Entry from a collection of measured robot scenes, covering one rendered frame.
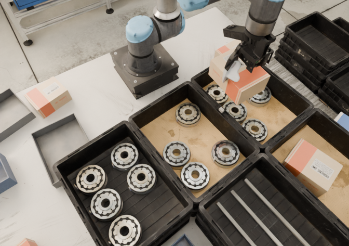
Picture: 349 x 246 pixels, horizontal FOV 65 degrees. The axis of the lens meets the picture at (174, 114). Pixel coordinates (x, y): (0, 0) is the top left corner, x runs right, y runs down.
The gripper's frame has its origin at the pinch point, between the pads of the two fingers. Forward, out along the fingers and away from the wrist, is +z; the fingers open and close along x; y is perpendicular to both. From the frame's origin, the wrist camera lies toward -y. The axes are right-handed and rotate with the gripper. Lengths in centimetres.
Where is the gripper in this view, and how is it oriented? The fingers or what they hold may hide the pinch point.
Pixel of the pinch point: (238, 72)
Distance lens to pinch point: 95.2
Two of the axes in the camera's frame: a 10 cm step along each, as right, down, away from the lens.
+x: 8.4, -4.6, 2.9
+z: 0.0, 5.3, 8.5
